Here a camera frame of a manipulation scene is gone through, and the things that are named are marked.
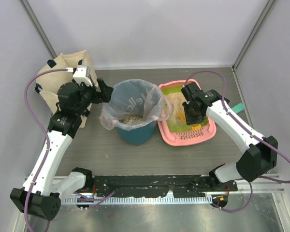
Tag beige cat litter pile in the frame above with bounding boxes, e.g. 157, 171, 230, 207
166, 92, 186, 124

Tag translucent plastic bin liner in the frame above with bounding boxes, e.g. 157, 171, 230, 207
99, 78, 174, 131

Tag orange litter scoop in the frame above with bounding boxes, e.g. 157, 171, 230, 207
176, 111, 202, 131

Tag white slotted cable duct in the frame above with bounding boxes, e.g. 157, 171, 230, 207
61, 194, 212, 205

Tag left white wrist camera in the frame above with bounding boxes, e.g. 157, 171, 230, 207
72, 65, 93, 87

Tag teal trash bin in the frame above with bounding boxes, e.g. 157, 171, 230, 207
103, 79, 165, 146

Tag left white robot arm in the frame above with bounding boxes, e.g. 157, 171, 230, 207
10, 78, 113, 221

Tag black metal base plate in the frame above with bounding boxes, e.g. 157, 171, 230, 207
72, 174, 238, 199

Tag pink litter box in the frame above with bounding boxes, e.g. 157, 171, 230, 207
158, 80, 218, 147

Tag aluminium frame rail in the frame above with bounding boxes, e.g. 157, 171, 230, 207
20, 173, 286, 197

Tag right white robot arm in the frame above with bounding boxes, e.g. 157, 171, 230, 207
181, 82, 278, 186

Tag teal handled scraper tool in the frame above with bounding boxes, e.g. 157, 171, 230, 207
232, 103, 246, 114

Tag beige canvas tote bag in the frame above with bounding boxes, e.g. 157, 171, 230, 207
35, 50, 98, 114

